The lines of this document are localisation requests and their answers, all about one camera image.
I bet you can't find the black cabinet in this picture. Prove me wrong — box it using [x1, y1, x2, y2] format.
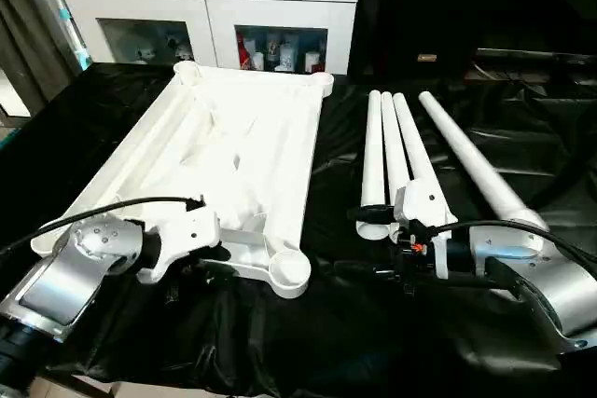
[350, 0, 597, 82]

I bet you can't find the white plastic table top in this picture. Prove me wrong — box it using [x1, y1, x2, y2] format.
[31, 61, 335, 300]

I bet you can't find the white plastic table leg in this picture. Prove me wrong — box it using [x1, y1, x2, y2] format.
[392, 92, 460, 227]
[419, 91, 553, 236]
[381, 90, 411, 196]
[358, 90, 393, 241]

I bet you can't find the grey curtain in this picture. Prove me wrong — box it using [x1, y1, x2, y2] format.
[0, 0, 87, 117]

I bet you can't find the red bottle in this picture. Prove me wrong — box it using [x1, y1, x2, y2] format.
[237, 33, 253, 69]

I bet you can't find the black plastic mat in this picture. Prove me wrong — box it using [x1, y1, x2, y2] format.
[0, 62, 597, 394]

